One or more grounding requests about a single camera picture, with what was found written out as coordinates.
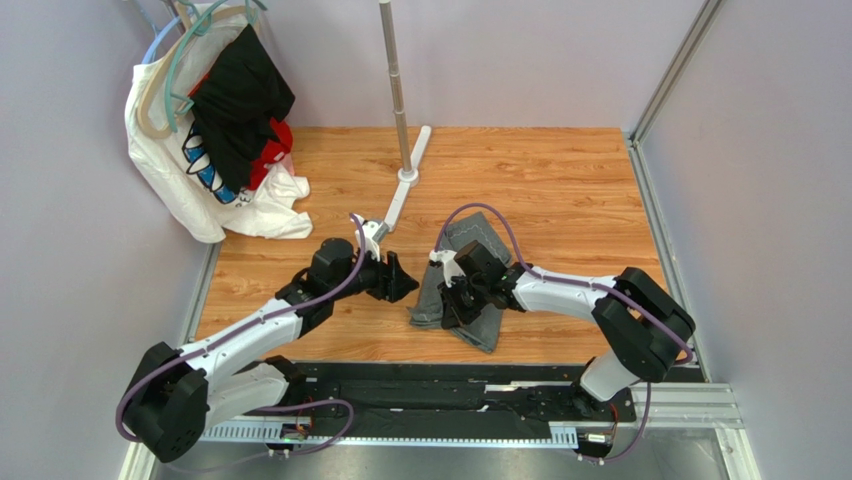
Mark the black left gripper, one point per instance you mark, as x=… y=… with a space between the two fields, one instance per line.
x=391 y=280

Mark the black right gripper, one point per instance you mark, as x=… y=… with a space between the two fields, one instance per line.
x=458 y=297

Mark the grey cloth napkin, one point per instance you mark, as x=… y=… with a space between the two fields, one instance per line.
x=483 y=333

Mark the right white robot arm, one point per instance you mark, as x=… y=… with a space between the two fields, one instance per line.
x=646 y=329

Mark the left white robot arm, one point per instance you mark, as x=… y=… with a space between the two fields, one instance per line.
x=177 y=394

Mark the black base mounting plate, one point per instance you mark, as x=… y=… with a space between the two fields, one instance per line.
x=456 y=401

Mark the white stand base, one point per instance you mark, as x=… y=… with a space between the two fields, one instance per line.
x=406 y=182

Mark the red garment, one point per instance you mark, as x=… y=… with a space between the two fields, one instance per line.
x=269 y=156

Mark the black garment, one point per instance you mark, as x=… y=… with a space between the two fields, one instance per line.
x=240 y=113

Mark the white T-shirt with print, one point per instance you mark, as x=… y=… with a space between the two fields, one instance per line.
x=229 y=166

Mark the silver metal stand pole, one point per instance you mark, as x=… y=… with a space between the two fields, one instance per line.
x=396 y=87

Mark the teal clothes hanger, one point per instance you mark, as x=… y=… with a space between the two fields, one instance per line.
x=201 y=52

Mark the beige clothes hanger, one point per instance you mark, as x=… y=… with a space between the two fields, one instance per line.
x=175 y=104

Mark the blue clothes hanger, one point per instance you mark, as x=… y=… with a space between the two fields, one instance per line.
x=151 y=53

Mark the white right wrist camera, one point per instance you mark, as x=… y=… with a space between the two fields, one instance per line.
x=450 y=267

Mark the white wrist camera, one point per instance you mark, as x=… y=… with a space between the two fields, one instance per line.
x=450 y=267
x=369 y=234

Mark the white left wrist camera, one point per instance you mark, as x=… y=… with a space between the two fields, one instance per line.
x=369 y=234

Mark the aluminium corner post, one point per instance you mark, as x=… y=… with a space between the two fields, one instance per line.
x=698 y=29

